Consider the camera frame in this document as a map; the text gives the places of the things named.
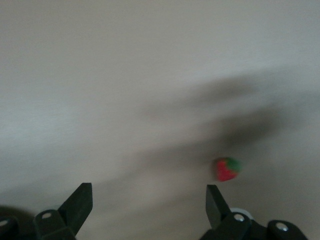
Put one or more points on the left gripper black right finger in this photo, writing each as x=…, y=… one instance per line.
x=225, y=225

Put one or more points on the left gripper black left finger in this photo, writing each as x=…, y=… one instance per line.
x=72, y=215

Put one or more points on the red strawberry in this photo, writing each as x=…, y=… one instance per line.
x=225, y=172

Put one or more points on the brown table cloth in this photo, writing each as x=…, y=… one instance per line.
x=100, y=75

